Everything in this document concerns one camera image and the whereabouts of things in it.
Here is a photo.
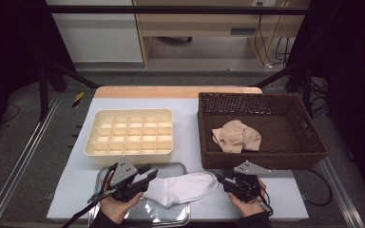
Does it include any aluminium rail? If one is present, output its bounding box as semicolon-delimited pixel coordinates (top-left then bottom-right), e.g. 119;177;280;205
0;91;63;228
317;156;365;228

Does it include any yellow cable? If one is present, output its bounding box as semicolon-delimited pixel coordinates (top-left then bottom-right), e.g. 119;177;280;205
255;0;289;68

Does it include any white sock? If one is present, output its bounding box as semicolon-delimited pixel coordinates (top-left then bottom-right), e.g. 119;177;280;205
143;170;220;209

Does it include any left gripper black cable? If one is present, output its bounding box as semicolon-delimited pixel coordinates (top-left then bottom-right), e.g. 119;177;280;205
61;162;119;228

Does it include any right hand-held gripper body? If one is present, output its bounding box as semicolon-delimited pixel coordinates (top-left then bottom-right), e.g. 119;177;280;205
223;160;273;204

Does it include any wooden desk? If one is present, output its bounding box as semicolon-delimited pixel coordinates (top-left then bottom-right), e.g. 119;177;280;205
132;0;312;68

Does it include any black horizontal bar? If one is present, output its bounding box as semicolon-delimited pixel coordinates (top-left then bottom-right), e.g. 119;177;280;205
44;5;312;15

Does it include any cream divided storage box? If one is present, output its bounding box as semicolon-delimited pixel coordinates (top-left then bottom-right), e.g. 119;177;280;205
84;108;175;166

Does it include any yellow black striped marker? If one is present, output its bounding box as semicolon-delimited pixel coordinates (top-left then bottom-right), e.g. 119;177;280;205
71;91;86;109

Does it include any white cabinet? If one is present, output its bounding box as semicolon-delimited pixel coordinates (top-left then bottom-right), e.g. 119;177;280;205
46;0;144;64

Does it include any black desk cable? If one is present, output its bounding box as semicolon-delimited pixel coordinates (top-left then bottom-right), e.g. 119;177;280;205
274;36;292;68

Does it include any brown wicker basket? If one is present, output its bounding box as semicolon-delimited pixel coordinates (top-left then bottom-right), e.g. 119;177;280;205
197;91;329;171

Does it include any black frame strut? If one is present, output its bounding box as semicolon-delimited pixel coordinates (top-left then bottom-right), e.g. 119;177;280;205
37;59;101;123
253;61;315;118

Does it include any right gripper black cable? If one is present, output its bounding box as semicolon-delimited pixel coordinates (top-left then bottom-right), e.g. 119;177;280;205
256;185;276;217

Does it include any person's left hand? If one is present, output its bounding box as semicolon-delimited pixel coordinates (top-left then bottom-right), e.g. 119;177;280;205
99;172;145;225

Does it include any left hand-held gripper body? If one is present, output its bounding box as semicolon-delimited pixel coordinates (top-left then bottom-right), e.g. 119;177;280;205
106;155;151;203

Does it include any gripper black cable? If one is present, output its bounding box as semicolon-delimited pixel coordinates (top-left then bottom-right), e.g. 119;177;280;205
256;185;276;217
61;162;119;228

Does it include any black cable bundle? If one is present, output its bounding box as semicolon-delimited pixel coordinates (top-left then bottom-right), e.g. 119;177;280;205
308;75;331;119

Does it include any clear box lid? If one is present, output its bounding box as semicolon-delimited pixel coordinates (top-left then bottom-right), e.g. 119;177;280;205
87;161;192;228

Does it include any black curtain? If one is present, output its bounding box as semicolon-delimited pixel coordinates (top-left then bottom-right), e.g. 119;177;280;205
286;0;365;219
0;0;77;151

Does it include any thin black floor cable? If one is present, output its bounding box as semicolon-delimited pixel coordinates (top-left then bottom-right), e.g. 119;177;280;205
0;104;22;125

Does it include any person's right hand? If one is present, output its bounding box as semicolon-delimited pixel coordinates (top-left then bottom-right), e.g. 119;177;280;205
227;179;268;219

